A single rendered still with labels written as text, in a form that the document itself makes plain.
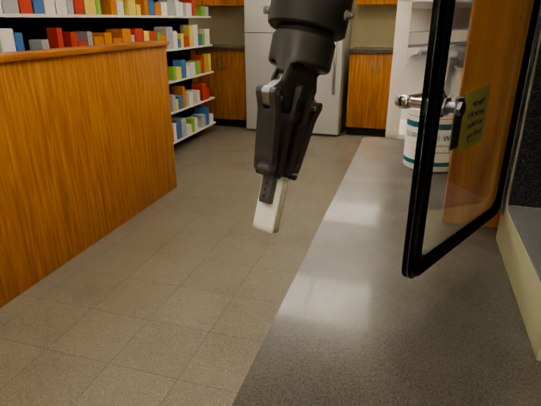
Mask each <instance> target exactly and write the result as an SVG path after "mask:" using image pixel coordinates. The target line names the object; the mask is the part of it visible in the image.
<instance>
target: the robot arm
mask: <svg viewBox="0 0 541 406"><path fill-rule="evenodd" d="M352 5H353V0H271V2H270V6H264V7H263V14H265V15H268V23H269V24H270V26H271V27H273V28H274V29H275V30H276V31H275V32H274V33H273V35H272V40H271V45H270V52H269V56H268V60H269V61H270V63H272V64H273V65H275V66H276V67H275V70H274V72H273V73H272V76H271V82H270V83H269V84H268V85H258V86H257V87H256V98H257V103H258V112H257V125H256V137H255V149H254V168H255V171H256V173H258V174H262V183H261V187H260V191H259V195H258V203H257V207H256V211H255V215H254V223H253V227H254V228H256V229H259V230H263V231H266V232H268V233H271V234H273V233H277V232H278V230H279V223H280V218H281V215H282V211H283V204H284V200H285V196H286V191H287V185H288V181H289V179H290V180H296V179H297V176H296V175H292V174H293V173H295V174H298V173H299V170H300V168H301V165H302V163H303V160H304V156H305V153H306V150H307V148H308V144H309V141H310V138H311V136H312V131H313V128H314V126H315V123H316V120H317V118H318V116H319V115H320V112H321V111H322V108H323V105H322V103H320V102H316V100H315V95H316V83H317V77H318V76H319V75H326V74H328V73H329V72H330V70H331V67H332V59H333V56H334V52H335V48H336V45H335V44H334V42H337V41H341V40H343V39H344V38H345V35H346V31H347V27H348V23H349V20H350V19H353V18H354V13H352V12H351V9H352Z"/></svg>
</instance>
